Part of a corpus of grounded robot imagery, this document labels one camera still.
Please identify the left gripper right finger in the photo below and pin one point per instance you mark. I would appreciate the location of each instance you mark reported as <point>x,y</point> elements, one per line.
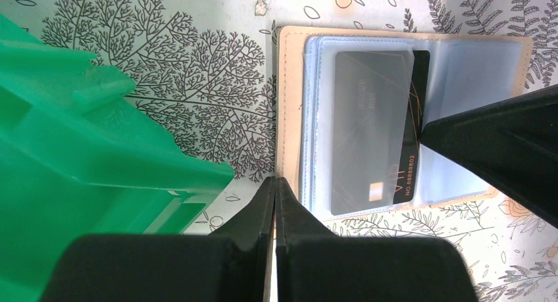
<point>300,264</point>

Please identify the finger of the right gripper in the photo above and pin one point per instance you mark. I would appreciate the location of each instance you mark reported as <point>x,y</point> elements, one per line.
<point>511,144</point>

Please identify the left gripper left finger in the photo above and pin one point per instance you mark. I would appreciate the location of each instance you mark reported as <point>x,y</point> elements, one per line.
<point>246,270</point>

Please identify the beige blue card holder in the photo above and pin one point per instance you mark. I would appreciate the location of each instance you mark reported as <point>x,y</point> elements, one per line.
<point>466,72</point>

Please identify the floral patterned table mat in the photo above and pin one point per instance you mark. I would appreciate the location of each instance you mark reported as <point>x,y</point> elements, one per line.
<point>205,71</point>

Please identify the green plastic bin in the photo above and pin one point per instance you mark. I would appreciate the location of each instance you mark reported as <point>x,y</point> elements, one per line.
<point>77,158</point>

